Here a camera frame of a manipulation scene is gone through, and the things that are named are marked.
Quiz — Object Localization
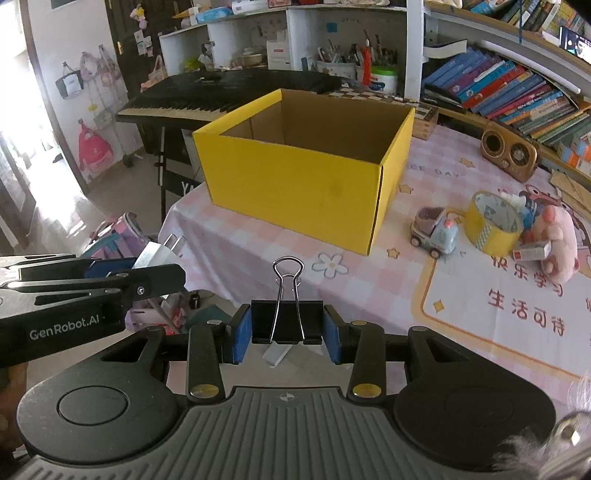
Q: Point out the white tub with green lid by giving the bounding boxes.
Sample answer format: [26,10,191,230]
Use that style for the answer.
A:
[369,65,399,97]

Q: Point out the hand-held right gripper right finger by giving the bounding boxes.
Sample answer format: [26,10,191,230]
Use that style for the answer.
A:
[323,306,467,401]

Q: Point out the pink plush toy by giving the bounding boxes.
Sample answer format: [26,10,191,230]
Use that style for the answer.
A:
[521,186,581,285]

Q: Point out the white hanging tote bag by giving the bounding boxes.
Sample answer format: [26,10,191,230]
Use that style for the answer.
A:
[55,63,86,100]

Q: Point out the white box with red label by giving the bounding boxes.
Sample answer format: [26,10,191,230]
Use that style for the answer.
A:
[266,39,292,71]

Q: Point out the row of colourful books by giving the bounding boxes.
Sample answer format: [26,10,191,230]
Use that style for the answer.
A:
[422,45,591,177]

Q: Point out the small white block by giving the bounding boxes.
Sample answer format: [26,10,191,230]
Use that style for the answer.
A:
[263,343,293,368]

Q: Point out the black keyboard stand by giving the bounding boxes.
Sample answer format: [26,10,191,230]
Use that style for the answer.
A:
[154,124,200,205]

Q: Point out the pen holder with pens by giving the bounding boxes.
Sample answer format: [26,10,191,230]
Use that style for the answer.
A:
[316,33,366,80]

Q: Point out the yellow cardboard box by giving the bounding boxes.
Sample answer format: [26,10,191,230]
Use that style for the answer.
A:
[192,88,416,256]

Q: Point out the white charger plug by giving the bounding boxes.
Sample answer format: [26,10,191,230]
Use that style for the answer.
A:
[133,233,188,269]

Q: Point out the white shelf unit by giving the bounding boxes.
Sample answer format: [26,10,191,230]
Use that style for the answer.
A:
[159,0,431,103]

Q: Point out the pink backpack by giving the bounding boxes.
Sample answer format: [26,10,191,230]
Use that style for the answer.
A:
[77,119,115,177]

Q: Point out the row of upper shelf books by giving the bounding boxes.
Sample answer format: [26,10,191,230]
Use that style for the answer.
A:
[462,0,591,48]

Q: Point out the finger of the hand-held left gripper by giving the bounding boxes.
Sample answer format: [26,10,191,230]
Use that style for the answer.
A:
[0,264,187,306]
[0,255,140,282]

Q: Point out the pastel toy car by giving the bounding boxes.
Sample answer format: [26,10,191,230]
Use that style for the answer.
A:
[410,206,459,260]

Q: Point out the dark wooden door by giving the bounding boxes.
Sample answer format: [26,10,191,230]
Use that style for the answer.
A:
[105,0,195,95]

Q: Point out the black keyboard piano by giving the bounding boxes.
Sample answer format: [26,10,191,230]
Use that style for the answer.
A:
[115,69,343,136]

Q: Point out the yellow tape roll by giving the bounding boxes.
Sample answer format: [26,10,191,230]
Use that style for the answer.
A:
[462,191,525,256]

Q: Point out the brown retro radio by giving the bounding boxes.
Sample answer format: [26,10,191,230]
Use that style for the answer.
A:
[479,122,539,184]

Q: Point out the wooden chess board box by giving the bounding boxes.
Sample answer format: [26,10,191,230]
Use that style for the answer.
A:
[323,87,440,141]

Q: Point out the small white red box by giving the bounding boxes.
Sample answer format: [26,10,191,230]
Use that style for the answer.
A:
[513,242,553,262]

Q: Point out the pink hanging bag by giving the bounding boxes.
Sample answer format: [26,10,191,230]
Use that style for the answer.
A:
[80,45,122,89]

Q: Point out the black binder clip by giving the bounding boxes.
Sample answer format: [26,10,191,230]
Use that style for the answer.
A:
[250,257,324,345]

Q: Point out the pink checked desktop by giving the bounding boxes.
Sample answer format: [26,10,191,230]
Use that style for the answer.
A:
[161,122,591,418]

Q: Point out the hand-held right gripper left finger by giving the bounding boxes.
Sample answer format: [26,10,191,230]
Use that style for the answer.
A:
[99,305,254,401]

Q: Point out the brown cardboard pieces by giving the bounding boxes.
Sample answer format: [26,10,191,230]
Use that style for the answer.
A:
[549,168,591,223]

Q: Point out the purple child's bag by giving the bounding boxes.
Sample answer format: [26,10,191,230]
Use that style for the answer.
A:
[82,211,158,260]

